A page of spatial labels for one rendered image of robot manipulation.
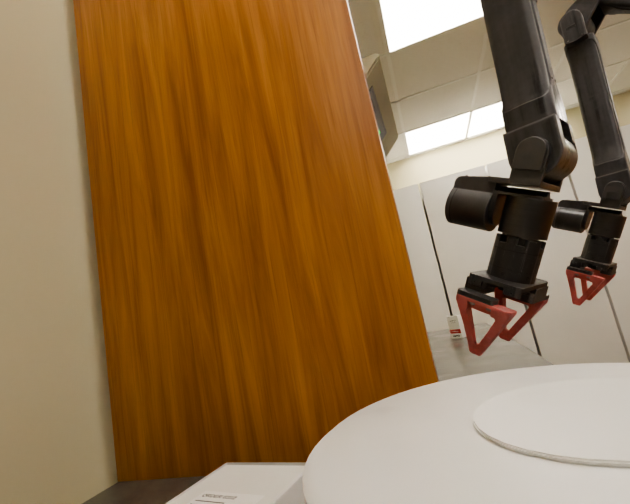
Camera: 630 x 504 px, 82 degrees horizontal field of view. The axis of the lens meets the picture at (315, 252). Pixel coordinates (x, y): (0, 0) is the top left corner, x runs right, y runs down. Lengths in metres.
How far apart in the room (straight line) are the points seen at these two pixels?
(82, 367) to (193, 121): 0.42
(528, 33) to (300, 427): 0.56
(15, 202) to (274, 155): 0.39
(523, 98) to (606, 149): 0.50
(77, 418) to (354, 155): 0.56
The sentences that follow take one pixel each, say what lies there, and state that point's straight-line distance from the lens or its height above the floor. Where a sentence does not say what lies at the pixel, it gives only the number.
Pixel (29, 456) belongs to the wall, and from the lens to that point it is 0.66.
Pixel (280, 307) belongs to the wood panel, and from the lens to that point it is 0.50.
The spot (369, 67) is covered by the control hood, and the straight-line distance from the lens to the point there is 0.65.
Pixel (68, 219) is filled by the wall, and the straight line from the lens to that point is 0.74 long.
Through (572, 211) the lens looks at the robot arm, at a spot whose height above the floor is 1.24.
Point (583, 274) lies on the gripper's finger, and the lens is 0.96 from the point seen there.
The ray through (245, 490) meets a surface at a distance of 0.42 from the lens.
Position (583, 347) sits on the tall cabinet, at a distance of 3.86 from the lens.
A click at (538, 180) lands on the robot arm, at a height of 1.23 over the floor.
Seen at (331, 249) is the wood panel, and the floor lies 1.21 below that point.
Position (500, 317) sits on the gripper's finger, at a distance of 0.48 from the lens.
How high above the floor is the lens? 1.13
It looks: 10 degrees up
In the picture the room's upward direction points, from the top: 11 degrees counter-clockwise
